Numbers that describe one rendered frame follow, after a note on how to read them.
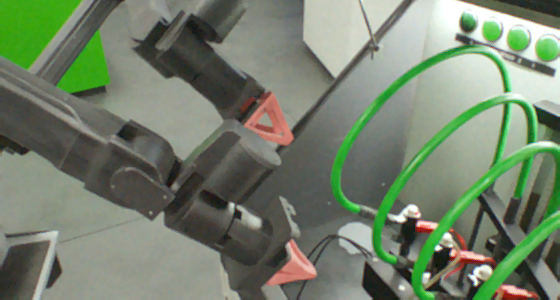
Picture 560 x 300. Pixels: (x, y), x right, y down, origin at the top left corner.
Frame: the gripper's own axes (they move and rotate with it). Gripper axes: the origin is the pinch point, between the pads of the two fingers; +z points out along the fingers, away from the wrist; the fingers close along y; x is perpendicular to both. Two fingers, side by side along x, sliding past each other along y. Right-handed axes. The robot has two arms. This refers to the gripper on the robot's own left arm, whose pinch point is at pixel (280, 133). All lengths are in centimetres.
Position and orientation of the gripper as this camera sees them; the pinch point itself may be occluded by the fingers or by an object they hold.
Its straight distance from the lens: 63.3
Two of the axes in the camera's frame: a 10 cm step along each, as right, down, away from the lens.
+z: 7.1, 5.9, 3.8
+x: -6.5, 7.6, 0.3
